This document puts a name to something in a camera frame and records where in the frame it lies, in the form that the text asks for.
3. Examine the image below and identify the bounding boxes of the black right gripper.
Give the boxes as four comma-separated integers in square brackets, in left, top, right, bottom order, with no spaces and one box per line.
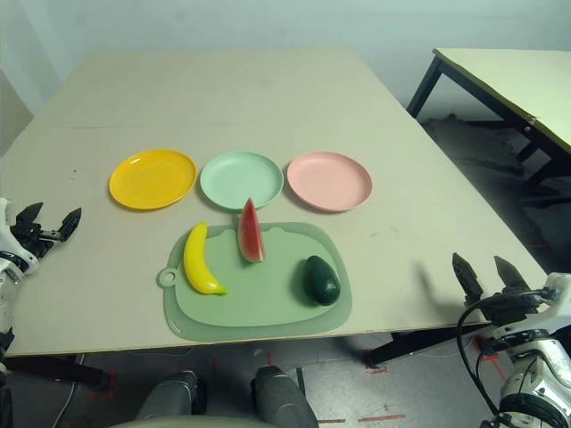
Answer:
[451,252,548,325]

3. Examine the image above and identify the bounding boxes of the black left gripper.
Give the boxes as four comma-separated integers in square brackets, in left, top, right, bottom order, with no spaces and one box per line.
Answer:
[9,202,82,259]

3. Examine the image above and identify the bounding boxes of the yellow toy banana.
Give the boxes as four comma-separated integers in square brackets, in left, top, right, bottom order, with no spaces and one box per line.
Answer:
[183,221,229,296]

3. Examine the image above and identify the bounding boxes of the dark green toy avocado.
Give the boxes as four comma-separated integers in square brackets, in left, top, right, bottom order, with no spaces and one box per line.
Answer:
[303,255,342,307]

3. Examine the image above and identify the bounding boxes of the red toy watermelon slice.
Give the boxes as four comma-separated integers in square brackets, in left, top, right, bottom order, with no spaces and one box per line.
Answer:
[236,197,267,264]

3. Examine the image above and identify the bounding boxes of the yellow plastic plate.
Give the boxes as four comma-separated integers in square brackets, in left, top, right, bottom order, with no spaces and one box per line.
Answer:
[108,148,199,212]

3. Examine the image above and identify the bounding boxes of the mint green plastic plate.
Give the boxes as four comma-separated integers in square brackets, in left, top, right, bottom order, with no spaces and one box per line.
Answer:
[199,150,285,211]

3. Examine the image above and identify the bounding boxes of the pink plastic plate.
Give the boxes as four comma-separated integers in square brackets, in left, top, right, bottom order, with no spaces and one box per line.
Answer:
[286,151,374,213]

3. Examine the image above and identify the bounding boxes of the beige side table black legs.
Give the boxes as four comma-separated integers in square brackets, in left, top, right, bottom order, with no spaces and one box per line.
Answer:
[406,46,571,188]

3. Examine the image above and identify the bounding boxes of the grey left robot leg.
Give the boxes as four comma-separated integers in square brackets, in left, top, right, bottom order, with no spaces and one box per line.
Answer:
[133,369,206,423]

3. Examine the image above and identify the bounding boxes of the grey robot leg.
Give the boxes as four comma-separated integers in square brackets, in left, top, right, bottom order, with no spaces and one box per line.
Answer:
[249,365,320,428]
[133,369,206,423]

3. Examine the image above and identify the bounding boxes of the green cutting board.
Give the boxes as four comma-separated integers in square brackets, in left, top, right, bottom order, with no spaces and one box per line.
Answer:
[156,221,353,343]

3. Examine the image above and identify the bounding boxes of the grey right robot leg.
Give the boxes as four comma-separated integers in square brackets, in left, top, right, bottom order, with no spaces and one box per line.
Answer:
[249,365,320,428]

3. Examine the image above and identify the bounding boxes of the grey robot torso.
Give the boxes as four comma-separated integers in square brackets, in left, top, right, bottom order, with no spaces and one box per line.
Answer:
[106,414,269,428]

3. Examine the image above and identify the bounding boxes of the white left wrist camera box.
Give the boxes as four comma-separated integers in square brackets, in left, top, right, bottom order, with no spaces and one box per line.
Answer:
[0,197,13,251]

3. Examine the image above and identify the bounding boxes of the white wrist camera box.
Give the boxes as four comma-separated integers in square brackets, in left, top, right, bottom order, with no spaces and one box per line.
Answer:
[0,197,13,251]
[542,272,571,322]

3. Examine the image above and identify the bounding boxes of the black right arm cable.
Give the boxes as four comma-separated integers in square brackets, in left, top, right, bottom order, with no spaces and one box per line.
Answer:
[455,288,554,423]

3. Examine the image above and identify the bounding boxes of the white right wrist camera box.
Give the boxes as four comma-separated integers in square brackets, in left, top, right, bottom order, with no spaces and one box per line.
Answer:
[542,272,571,322]

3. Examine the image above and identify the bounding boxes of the white floor cable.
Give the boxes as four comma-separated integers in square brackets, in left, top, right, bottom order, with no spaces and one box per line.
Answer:
[55,383,79,428]

